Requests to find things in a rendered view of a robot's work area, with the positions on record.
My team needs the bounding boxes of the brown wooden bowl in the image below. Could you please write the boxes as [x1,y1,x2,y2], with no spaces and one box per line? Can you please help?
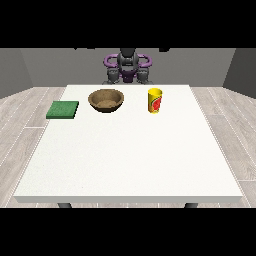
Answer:
[87,88,125,114]

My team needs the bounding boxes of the yellow cup with melon print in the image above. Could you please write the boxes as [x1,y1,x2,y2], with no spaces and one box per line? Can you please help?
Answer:
[147,87,164,115]

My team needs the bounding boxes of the green square pad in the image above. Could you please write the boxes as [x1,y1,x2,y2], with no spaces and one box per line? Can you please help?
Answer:
[45,100,80,120]

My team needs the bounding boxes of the grey robot trunk purple rings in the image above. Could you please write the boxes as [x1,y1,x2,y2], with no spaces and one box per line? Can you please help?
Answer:
[102,48,155,86]

